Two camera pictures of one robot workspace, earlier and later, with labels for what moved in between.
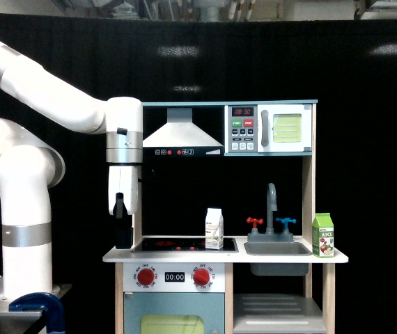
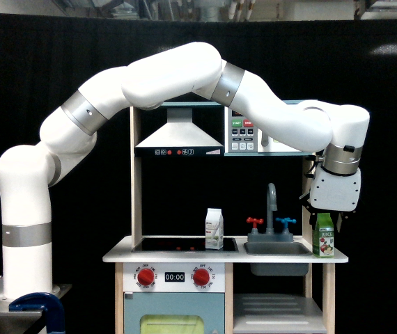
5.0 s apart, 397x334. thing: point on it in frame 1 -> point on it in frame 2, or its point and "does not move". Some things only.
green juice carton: (323, 235) does not move
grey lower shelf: (276, 313) does not move
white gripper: (122, 197) -> (335, 192)
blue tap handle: (285, 221) does not move
